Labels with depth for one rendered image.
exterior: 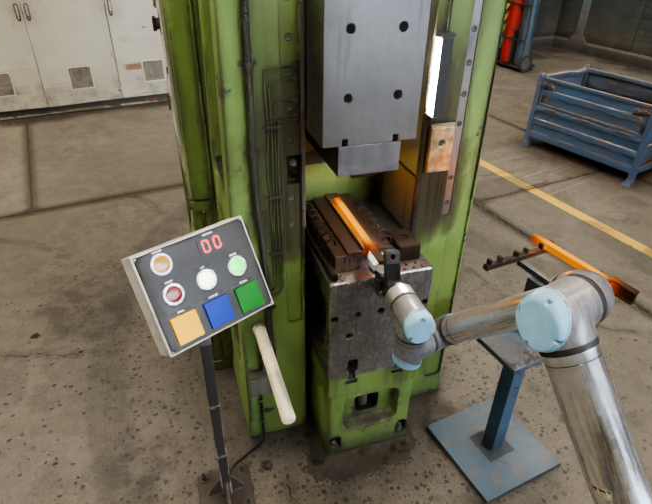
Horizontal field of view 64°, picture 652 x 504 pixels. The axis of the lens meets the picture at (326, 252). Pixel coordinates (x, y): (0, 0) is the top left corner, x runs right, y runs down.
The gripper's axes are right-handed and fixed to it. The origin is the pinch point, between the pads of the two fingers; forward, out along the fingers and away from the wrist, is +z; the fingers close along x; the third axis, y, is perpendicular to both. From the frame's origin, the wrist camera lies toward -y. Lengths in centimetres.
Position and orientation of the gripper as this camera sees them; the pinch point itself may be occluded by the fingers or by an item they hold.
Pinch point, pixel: (374, 251)
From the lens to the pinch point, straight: 171.7
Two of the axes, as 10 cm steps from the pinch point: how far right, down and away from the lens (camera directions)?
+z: -3.0, -5.6, 7.7
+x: 9.5, -1.5, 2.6
